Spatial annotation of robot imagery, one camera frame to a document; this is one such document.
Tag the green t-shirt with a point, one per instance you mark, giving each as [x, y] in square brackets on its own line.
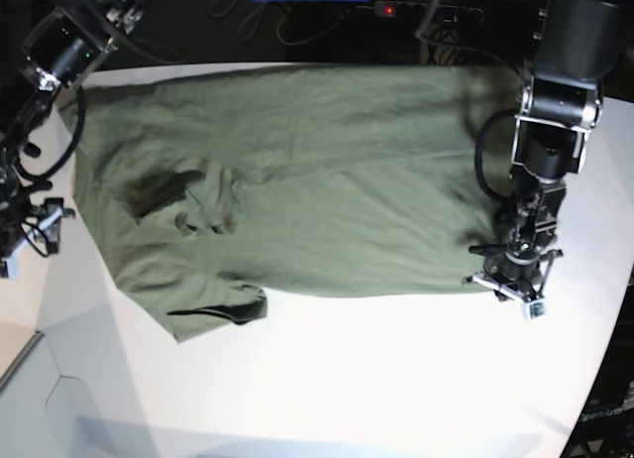
[203, 193]

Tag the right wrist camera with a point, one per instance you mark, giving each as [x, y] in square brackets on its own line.
[9, 268]

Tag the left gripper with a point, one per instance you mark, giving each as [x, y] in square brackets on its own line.
[520, 278]

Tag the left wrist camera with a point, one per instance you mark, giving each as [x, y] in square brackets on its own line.
[533, 309]

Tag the black power strip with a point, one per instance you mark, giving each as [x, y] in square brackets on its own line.
[445, 13]

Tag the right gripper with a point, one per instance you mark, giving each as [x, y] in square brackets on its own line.
[33, 226]

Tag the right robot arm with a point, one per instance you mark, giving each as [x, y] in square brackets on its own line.
[67, 45]

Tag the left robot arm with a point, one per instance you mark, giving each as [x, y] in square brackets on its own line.
[560, 104]

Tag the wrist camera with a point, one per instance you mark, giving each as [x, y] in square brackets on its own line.
[9, 268]
[533, 309]

